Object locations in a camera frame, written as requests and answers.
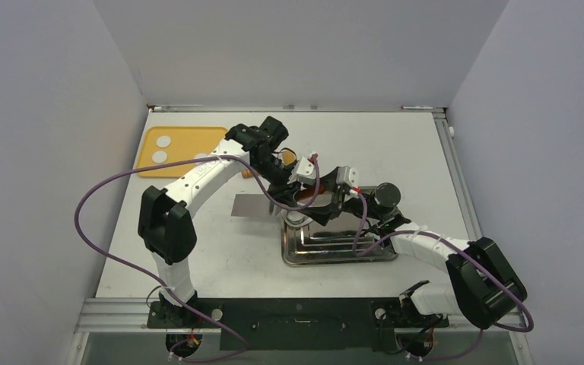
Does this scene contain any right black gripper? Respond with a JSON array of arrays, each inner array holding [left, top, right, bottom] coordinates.
[[298, 168, 383, 224]]

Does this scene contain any wooden rolling pin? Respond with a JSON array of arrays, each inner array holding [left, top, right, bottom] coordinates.
[[241, 148, 297, 179]]

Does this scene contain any scraper with red handle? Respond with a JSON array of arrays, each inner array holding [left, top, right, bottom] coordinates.
[[231, 188, 333, 218]]

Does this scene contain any stainless steel tray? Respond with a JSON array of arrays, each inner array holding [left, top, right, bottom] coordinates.
[[281, 186, 400, 268]]

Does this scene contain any yellow plastic tray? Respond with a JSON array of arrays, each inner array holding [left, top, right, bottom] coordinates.
[[135, 126, 227, 168]]

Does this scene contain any metal ring cutter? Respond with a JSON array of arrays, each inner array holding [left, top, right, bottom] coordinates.
[[283, 211, 307, 227]]

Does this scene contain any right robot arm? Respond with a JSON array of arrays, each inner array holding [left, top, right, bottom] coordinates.
[[289, 166, 533, 332]]

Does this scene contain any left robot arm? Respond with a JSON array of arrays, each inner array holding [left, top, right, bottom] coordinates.
[[138, 116, 291, 327]]

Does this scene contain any white dough disc lower left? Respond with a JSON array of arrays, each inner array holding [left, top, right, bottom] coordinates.
[[151, 151, 168, 164]]

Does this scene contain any white dough disc upper left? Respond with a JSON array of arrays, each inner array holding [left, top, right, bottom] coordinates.
[[156, 135, 172, 148]]

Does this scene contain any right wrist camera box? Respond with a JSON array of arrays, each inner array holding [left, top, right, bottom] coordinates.
[[336, 166, 360, 198]]

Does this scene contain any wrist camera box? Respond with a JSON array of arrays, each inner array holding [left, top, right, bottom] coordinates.
[[287, 157, 317, 186], [336, 166, 360, 198]]

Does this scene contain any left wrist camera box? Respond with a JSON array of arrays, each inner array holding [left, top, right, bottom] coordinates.
[[287, 157, 317, 186]]

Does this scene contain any aluminium frame rail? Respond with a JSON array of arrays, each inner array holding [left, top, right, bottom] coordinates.
[[431, 108, 483, 240]]

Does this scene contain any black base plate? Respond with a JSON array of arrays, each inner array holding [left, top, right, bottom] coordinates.
[[147, 297, 449, 351]]

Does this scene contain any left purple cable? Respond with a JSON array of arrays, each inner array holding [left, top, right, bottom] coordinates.
[[74, 153, 322, 363]]

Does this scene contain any purple cable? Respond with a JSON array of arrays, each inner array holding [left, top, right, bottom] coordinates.
[[74, 153, 322, 363], [351, 189, 535, 363]]

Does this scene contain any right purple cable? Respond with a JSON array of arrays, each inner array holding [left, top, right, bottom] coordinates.
[[351, 189, 535, 363]]

